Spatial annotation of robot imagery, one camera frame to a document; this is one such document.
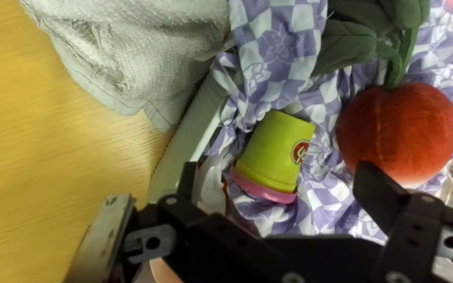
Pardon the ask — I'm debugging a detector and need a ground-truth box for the purple checkered cloth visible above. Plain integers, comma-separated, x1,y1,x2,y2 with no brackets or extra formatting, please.
208,0,453,244

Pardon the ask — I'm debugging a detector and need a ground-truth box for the white plastic basket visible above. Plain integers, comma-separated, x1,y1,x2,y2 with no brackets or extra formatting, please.
148,76,228,203

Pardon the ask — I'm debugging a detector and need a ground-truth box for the white towel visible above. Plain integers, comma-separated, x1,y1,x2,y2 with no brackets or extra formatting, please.
20,0,230,132

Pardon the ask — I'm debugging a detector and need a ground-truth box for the yellow play-doh container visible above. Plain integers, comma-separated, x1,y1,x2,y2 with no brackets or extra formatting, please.
230,112,314,205

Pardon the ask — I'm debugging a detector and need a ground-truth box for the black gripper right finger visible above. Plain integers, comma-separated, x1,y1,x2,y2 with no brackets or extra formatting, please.
352,162,443,283

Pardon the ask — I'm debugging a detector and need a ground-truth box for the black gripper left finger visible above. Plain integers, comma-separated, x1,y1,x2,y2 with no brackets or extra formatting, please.
64,194,178,283

